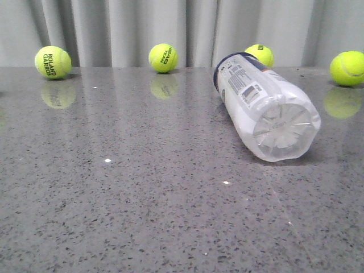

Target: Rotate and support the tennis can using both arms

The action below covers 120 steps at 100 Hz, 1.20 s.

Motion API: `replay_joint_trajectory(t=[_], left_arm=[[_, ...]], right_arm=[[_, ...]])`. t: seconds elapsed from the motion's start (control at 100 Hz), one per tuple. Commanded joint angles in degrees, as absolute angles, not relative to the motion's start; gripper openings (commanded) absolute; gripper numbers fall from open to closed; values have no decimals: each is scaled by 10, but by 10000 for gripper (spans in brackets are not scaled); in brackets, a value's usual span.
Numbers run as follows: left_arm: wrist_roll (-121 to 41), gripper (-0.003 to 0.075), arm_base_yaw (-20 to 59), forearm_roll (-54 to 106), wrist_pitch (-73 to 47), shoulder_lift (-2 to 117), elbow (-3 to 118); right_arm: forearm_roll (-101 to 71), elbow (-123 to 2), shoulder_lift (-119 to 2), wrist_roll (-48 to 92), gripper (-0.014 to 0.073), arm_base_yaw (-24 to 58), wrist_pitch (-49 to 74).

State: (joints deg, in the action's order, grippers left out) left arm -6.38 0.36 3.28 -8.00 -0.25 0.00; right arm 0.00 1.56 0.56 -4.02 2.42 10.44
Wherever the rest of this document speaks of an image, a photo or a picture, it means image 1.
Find Roland Garros tennis ball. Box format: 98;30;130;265
35;45;72;79

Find Head Team tennis ball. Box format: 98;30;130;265
148;43;178;73

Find white tennis ball can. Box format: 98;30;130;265
213;52;321;162

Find Wilson tennis ball behind can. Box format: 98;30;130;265
245;44;274;67

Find grey pleated curtain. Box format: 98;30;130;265
1;1;363;67

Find far right tennis ball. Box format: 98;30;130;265
329;51;363;86

